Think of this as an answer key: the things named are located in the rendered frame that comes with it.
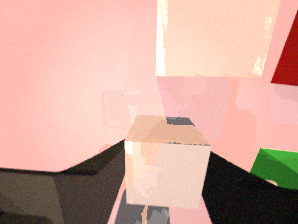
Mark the red tray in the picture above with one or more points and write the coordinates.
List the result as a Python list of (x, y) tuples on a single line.
[(286, 71)]

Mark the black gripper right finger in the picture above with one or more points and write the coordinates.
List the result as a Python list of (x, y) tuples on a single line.
[(235, 196)]

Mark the beige block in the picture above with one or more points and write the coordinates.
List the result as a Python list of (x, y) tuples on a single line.
[(214, 38)]

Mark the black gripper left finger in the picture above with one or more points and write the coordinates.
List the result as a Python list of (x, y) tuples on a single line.
[(83, 194)]

